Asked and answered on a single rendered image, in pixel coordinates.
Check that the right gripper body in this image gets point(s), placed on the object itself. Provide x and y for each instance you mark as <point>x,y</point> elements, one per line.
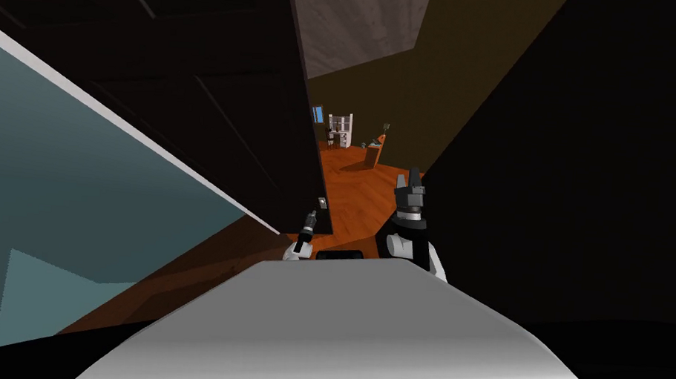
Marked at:
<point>410,198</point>

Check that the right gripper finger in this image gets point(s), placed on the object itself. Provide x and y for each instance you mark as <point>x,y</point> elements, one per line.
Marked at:
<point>415,178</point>
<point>401,181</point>

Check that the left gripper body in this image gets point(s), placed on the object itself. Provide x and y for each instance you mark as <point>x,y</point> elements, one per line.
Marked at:
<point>311,219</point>

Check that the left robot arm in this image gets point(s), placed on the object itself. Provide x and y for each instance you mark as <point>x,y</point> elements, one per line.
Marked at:
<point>299,247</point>

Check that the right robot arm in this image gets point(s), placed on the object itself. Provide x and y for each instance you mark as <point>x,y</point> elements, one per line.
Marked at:
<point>410,245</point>

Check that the brown wooden desk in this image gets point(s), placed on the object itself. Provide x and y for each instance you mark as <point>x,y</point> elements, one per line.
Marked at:
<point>375,150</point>

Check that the white shelf unit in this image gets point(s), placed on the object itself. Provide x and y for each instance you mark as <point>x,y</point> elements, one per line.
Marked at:
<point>340,130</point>

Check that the dark chair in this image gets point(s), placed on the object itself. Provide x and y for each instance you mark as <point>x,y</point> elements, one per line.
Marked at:
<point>329,139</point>

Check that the blue window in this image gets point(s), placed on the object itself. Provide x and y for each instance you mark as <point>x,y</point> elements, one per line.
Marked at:
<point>318,114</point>

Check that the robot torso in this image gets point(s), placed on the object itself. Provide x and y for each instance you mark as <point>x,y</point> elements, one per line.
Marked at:
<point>340,332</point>

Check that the dark door leaf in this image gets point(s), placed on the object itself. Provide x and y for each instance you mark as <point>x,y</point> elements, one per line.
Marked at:
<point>204,67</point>

